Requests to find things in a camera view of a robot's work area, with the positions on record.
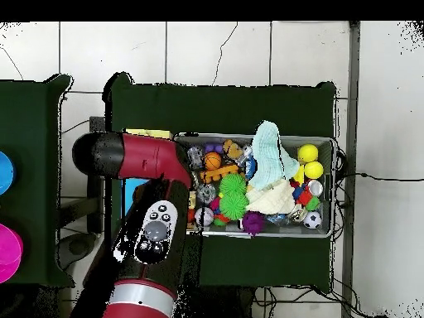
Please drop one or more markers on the dark green table cloth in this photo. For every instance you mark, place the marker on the dark green table cloth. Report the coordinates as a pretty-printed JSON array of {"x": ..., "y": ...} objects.
[
  {"x": 232, "y": 106},
  {"x": 29, "y": 116}
]

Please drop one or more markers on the yellow tennis ball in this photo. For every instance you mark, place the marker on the yellow tennis ball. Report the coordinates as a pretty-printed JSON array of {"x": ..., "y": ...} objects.
[{"x": 313, "y": 169}]

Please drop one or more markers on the shallow clear mesh bin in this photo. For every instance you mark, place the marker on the shallow clear mesh bin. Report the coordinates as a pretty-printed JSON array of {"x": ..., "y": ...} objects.
[{"x": 326, "y": 212}]

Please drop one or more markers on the purple rubber toy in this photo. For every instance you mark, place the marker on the purple rubber toy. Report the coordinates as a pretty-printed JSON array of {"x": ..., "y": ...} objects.
[{"x": 253, "y": 222}]

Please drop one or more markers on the magenta round disc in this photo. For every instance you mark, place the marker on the magenta round disc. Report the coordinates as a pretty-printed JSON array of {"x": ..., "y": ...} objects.
[{"x": 9, "y": 253}]

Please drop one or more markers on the cream waffle cloth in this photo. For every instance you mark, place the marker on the cream waffle cloth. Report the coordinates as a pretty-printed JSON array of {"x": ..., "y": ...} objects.
[{"x": 271, "y": 198}]

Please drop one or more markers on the white toy baseball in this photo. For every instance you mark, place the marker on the white toy baseball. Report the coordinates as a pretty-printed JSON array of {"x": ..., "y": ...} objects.
[{"x": 205, "y": 217}]

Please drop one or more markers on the long grey strip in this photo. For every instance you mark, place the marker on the long grey strip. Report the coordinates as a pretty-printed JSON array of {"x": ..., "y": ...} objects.
[{"x": 351, "y": 132}]

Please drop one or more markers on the wooden box three holes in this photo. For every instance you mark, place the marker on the wooden box three holes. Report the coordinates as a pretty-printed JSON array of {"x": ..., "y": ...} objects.
[{"x": 134, "y": 192}]

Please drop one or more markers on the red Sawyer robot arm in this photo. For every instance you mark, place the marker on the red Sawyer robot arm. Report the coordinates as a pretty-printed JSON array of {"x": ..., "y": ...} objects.
[{"x": 142, "y": 159}]

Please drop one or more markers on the mint waffle cloth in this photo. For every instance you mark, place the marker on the mint waffle cloth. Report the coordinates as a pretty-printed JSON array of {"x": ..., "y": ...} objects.
[{"x": 270, "y": 159}]

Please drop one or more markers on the green spiky rubber ball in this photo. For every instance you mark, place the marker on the green spiky rubber ball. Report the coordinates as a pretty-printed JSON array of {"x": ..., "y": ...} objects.
[{"x": 233, "y": 206}]

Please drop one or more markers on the small red soda can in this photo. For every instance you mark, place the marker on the small red soda can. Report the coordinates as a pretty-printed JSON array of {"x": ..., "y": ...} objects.
[{"x": 315, "y": 187}]

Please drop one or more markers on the smooth yellow ball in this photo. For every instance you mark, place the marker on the smooth yellow ball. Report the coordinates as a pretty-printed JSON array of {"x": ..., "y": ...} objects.
[{"x": 307, "y": 153}]

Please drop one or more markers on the small soccer ball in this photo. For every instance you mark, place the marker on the small soccer ball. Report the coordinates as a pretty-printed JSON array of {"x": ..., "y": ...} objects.
[{"x": 312, "y": 220}]

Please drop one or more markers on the blue round disc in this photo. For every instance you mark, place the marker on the blue round disc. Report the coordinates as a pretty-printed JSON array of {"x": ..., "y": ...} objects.
[{"x": 6, "y": 172}]

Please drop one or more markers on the orange toy basketball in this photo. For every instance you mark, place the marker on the orange toy basketball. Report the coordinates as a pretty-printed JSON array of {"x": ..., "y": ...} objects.
[{"x": 212, "y": 161}]

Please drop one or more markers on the orange plastic toy tray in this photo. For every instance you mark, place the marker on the orange plastic toy tray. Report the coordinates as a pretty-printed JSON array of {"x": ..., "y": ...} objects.
[{"x": 218, "y": 172}]

